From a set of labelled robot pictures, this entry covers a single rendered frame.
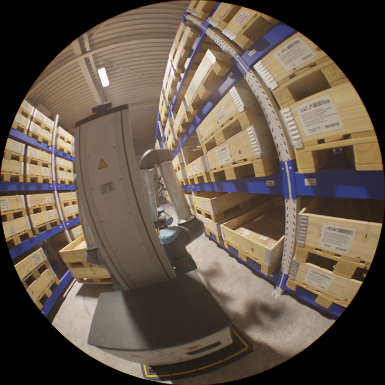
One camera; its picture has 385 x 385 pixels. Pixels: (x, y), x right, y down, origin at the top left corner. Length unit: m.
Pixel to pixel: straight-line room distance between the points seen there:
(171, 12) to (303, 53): 6.29
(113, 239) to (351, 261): 1.23
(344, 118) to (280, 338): 1.41
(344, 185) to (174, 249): 1.00
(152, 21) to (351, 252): 7.14
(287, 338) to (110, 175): 1.66
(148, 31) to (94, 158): 6.47
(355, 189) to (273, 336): 1.15
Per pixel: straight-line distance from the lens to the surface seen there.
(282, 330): 1.34
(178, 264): 0.83
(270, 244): 1.29
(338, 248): 0.80
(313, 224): 0.76
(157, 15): 6.64
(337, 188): 0.73
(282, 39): 0.98
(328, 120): 0.64
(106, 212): 0.62
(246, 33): 1.13
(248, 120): 0.86
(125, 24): 6.81
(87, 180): 0.66
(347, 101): 0.67
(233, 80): 1.09
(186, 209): 0.83
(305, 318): 1.43
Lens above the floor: 1.27
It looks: 6 degrees down
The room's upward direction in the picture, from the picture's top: 15 degrees counter-clockwise
